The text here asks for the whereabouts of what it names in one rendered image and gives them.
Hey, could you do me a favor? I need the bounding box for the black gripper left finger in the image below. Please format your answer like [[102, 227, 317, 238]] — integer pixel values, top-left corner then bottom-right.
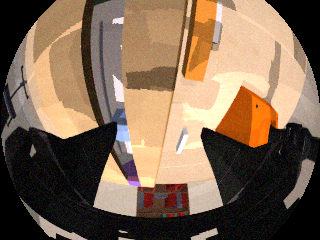
[[28, 121, 119, 207]]

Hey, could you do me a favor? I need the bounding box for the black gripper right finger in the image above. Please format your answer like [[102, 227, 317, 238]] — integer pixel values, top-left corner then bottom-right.
[[201, 128, 283, 205]]

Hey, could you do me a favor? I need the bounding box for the small blue block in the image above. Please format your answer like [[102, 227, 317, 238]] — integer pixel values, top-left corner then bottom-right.
[[112, 108, 129, 141]]

